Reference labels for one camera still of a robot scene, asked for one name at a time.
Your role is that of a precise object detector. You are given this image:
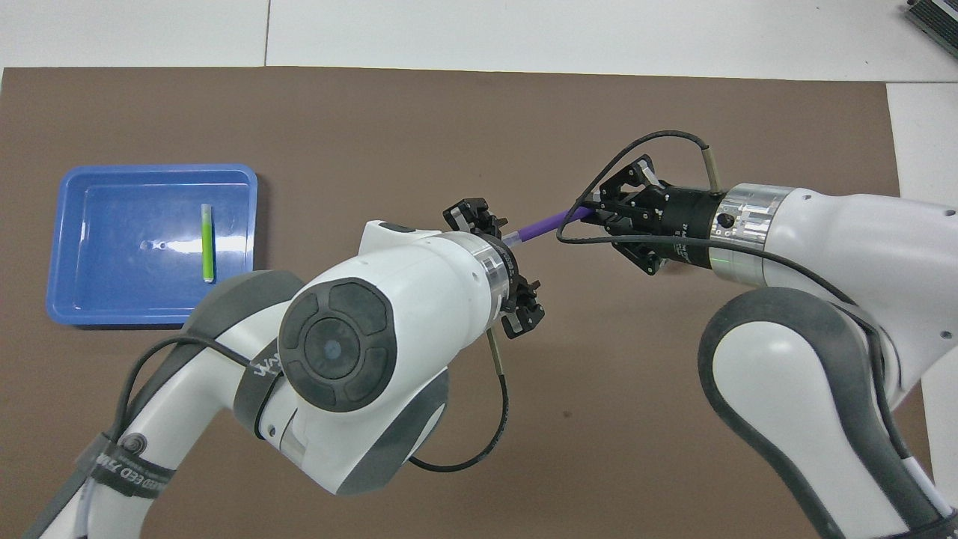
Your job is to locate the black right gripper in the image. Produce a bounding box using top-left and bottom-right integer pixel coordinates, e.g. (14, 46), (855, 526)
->
(590, 154), (725, 277)

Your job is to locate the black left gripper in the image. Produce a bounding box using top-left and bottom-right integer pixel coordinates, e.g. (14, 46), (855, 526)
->
(442, 198), (545, 340)

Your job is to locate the purple pen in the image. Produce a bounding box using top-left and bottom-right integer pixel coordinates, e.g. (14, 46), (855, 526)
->
(503, 206), (599, 246)

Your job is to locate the green pen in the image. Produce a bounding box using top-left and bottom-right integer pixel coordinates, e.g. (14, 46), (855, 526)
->
(201, 204), (216, 284)

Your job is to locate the blue plastic tray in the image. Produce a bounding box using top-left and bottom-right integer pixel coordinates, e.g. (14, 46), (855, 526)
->
(45, 163), (259, 329)

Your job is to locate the brown table mat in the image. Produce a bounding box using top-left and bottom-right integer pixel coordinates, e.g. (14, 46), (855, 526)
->
(0, 66), (940, 539)

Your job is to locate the grey ribbed device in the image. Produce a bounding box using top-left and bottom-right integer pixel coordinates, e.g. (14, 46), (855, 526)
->
(902, 0), (958, 46)

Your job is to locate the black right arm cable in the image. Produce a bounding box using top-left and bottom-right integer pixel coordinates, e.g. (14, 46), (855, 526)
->
(555, 130), (861, 308)

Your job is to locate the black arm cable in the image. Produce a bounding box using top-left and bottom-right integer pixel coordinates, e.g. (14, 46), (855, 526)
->
(555, 130), (861, 308)
(112, 326), (511, 474)

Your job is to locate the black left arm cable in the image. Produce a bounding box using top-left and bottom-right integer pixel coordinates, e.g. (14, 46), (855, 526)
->
(112, 326), (511, 474)

